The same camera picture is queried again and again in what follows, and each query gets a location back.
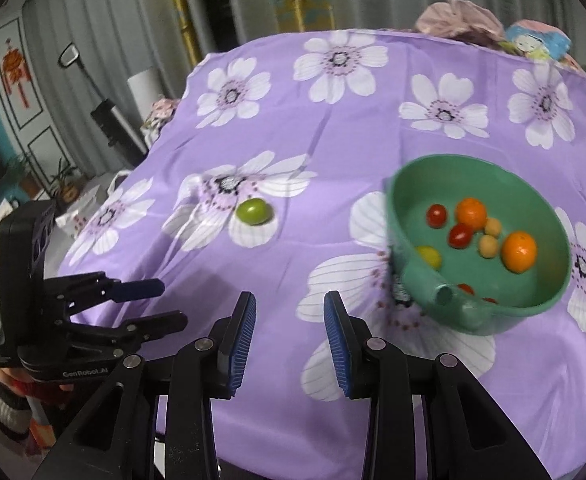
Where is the green plastic bowl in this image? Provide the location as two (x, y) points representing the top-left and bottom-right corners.
(386, 155), (570, 335)

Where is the brown round fruit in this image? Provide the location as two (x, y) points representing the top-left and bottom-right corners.
(478, 234), (500, 259)

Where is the yellow-green fruit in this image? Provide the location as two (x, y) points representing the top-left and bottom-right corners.
(415, 245), (442, 271)

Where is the yellow cherry tomato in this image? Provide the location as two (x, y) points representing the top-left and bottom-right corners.
(484, 218), (502, 238)

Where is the small orange fruit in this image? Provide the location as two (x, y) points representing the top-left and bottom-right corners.
(454, 197), (488, 232)

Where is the striped sleeve forearm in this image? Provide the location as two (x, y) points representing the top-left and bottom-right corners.
(0, 366), (37, 443)

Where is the hand holding gripper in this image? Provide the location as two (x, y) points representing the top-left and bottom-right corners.
(0, 368), (75, 404)

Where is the white paper bag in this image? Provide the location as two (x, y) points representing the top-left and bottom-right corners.
(55, 170), (131, 240)

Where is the potted plant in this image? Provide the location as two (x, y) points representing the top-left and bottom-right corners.
(50, 158), (86, 208)

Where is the black floor lamp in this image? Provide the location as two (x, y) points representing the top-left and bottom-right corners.
(58, 42), (148, 167)

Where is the small green fruit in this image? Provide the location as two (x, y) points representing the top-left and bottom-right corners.
(235, 197), (274, 226)

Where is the orange tangerine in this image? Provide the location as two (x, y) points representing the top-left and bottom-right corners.
(500, 231), (538, 274)

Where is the pink flower bouquet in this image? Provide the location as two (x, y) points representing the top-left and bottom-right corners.
(141, 98), (180, 148)

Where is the purple floral tablecloth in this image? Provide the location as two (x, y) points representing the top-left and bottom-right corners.
(61, 30), (586, 479)

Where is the white cylinder stand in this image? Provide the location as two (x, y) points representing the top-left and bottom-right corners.
(127, 67), (165, 120)

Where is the blue cartoon cushion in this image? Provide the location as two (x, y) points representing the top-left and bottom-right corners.
(506, 20), (572, 61)

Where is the red knot wall decoration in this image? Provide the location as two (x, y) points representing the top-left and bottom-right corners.
(1, 38), (31, 110)

